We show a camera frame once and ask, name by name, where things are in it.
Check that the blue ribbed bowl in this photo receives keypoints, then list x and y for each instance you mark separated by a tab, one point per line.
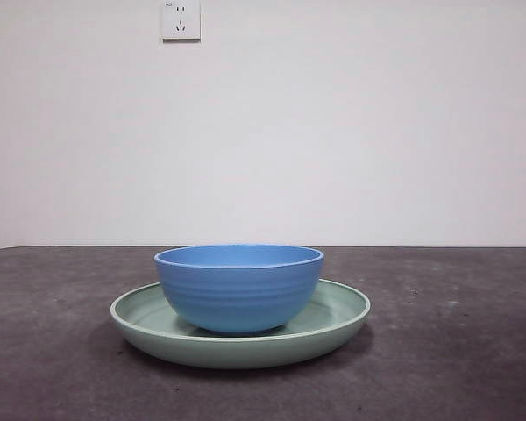
241	298

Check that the green round plate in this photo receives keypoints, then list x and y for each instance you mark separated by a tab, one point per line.
245	353

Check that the white wall socket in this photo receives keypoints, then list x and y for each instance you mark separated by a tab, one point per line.
181	22

